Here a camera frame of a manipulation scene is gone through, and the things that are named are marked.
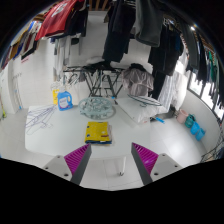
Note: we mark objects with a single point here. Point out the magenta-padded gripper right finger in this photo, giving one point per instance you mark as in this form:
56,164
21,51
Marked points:
146,159

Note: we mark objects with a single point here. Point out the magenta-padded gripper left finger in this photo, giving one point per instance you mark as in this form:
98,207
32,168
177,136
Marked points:
77,159

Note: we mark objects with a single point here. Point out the teal bucket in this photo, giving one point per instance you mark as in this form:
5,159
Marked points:
190,120

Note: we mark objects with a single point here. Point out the black folding drying rack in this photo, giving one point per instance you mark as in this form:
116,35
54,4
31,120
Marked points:
100,70

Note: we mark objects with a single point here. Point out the green clothes hanger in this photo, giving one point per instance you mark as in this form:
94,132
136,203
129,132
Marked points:
143,99

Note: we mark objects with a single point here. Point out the white pillow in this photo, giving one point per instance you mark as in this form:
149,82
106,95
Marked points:
140,111

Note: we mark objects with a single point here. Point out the yellow blue smiley towel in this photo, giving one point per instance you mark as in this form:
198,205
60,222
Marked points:
97,131

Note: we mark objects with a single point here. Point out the pink bucket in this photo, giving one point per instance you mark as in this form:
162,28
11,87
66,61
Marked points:
182,116

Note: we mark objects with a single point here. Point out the grey garment on rack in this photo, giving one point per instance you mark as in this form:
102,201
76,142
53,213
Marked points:
138,81

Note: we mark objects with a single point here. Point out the dark hanging clothes row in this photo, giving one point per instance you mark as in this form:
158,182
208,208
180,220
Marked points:
150,30

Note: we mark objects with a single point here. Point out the blue detergent bottle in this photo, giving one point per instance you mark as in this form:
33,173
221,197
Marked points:
65,101

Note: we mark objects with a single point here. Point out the pale blue round peg hanger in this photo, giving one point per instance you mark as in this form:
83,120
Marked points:
96,107

